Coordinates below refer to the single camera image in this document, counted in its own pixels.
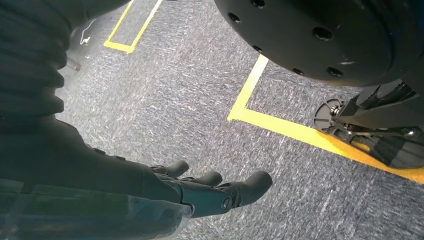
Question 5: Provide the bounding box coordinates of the black robot right foot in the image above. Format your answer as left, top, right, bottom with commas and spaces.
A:
313, 98, 424, 170

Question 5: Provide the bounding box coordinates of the white cable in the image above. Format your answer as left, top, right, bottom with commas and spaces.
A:
79, 18, 98, 46

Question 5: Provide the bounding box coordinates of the black robot thigh housing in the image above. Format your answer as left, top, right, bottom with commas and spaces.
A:
213, 0, 424, 88

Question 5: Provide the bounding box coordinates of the black robot shin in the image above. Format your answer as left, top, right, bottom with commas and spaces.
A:
331, 78, 424, 131

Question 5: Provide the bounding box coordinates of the clear plastic film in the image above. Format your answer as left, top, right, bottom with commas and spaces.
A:
0, 178, 194, 240

